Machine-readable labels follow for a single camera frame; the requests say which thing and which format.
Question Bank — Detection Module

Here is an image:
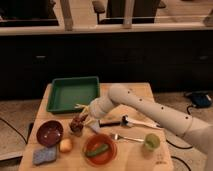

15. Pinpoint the orange bowl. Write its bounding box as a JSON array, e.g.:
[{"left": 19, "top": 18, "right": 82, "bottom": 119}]
[{"left": 82, "top": 134, "right": 117, "bottom": 167}]

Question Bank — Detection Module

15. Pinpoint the silver fork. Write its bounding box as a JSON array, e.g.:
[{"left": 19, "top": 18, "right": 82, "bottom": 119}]
[{"left": 110, "top": 133, "right": 144, "bottom": 143}]

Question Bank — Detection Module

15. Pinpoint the grey cloth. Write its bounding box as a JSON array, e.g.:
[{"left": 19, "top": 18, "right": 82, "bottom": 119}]
[{"left": 89, "top": 122, "right": 100, "bottom": 133}]

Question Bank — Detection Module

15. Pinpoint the green cucumber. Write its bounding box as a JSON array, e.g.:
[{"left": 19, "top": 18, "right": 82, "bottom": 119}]
[{"left": 85, "top": 144, "right": 109, "bottom": 157}]

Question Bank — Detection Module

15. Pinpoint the dark red grape bunch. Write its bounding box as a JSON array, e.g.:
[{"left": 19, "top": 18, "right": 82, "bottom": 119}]
[{"left": 69, "top": 115, "right": 87, "bottom": 132}]

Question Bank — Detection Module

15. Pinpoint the yellow potato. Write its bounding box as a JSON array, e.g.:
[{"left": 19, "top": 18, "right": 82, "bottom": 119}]
[{"left": 59, "top": 139, "right": 72, "bottom": 153}]

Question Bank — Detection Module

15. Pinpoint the green apple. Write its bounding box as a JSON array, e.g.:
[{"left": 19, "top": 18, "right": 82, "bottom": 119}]
[{"left": 144, "top": 133, "right": 160, "bottom": 151}]

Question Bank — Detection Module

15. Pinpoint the blue black device on floor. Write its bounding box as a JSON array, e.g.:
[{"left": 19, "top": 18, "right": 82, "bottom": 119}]
[{"left": 184, "top": 92, "right": 212, "bottom": 114}]

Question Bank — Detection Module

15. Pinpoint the black cable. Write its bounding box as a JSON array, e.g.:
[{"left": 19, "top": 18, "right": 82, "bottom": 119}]
[{"left": 165, "top": 139, "right": 184, "bottom": 150}]

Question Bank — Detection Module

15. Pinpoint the green plastic tray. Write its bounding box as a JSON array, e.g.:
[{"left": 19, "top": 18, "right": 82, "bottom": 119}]
[{"left": 46, "top": 76, "right": 100, "bottom": 114}]

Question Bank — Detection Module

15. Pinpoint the small metal cup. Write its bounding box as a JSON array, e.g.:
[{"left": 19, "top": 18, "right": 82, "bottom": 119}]
[{"left": 70, "top": 124, "right": 83, "bottom": 137}]

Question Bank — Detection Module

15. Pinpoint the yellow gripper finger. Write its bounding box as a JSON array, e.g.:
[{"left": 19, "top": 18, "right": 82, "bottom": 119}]
[
  {"left": 84, "top": 118, "right": 96, "bottom": 126},
  {"left": 75, "top": 104, "right": 89, "bottom": 114}
]

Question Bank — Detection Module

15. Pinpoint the dark red bowl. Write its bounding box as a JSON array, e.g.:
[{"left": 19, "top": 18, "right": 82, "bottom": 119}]
[{"left": 36, "top": 120, "right": 63, "bottom": 147}]

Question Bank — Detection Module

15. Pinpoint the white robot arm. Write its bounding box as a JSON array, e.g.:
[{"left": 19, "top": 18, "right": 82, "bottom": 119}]
[{"left": 76, "top": 83, "right": 213, "bottom": 171}]

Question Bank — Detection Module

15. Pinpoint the blue grey sponge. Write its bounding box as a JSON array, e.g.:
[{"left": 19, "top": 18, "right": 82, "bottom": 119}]
[{"left": 32, "top": 147, "right": 57, "bottom": 165}]

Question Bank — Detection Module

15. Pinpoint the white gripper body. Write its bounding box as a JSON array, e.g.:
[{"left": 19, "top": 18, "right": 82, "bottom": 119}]
[{"left": 89, "top": 96, "right": 115, "bottom": 119}]

